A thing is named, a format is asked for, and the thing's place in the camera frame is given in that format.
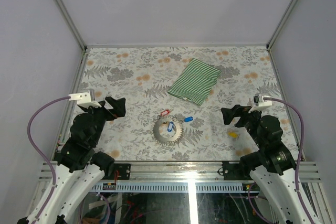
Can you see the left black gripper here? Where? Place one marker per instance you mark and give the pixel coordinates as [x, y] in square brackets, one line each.
[119, 109]

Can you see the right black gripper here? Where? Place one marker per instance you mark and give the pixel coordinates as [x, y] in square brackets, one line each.
[228, 114]

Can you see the key with blue tag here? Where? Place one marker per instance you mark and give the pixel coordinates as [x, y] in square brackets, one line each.
[188, 119]

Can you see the blue key tag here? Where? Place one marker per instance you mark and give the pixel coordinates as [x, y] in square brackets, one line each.
[170, 127]

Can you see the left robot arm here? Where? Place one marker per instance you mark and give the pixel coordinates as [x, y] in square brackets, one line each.
[78, 166]

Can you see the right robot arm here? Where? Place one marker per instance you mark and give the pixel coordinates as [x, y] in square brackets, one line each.
[272, 167]

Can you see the yellow key tag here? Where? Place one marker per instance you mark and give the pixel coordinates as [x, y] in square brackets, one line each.
[232, 134]

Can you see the green striped cloth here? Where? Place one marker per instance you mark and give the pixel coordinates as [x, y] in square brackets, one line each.
[195, 82]

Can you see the red key tag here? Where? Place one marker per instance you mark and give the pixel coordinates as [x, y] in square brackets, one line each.
[165, 112]

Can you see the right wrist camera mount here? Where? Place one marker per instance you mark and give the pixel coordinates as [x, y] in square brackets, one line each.
[261, 102]

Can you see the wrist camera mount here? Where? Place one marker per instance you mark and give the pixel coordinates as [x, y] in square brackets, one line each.
[85, 99]
[261, 102]

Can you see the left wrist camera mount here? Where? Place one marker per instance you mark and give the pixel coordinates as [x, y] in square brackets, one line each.
[85, 99]

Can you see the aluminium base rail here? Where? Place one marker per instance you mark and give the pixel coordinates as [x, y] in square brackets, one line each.
[215, 177]

